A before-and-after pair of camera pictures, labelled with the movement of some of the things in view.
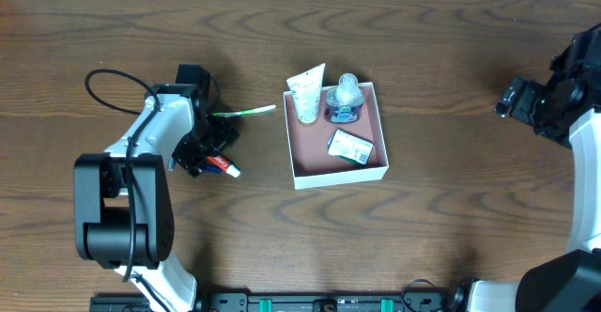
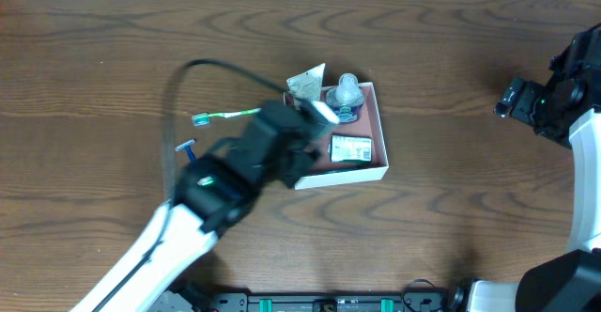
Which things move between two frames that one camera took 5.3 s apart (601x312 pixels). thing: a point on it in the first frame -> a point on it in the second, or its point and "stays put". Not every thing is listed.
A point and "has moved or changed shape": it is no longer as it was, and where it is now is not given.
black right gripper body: [512, 101] stays put
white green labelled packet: [345, 145] has moved or changed shape
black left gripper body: [207, 148] -> [298, 149]
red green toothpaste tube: [223, 163] has moved or changed shape
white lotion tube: [306, 88] stays put
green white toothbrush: [245, 112] stays put
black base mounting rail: [289, 302] stays put
